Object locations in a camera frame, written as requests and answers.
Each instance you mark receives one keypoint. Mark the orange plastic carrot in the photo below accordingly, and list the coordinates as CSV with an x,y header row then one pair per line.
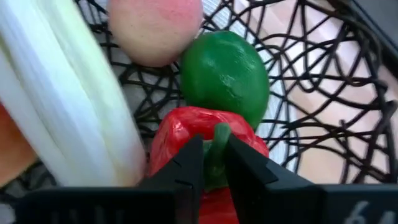
x,y
12,149

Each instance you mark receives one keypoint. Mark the green plastic lime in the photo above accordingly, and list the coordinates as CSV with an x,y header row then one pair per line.
x,y
224,77

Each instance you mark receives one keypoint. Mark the pink plastic peach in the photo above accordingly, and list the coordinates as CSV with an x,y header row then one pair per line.
x,y
155,31

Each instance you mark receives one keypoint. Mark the red plastic bell pepper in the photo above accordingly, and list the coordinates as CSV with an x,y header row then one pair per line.
x,y
186,124

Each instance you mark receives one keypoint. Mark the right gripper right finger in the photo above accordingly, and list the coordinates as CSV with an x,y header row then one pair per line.
x,y
264,189

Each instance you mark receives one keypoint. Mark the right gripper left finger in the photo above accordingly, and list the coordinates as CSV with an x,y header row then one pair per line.
x,y
182,172

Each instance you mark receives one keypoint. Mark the pale green plastic celery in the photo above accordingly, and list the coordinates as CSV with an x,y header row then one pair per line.
x,y
71,99

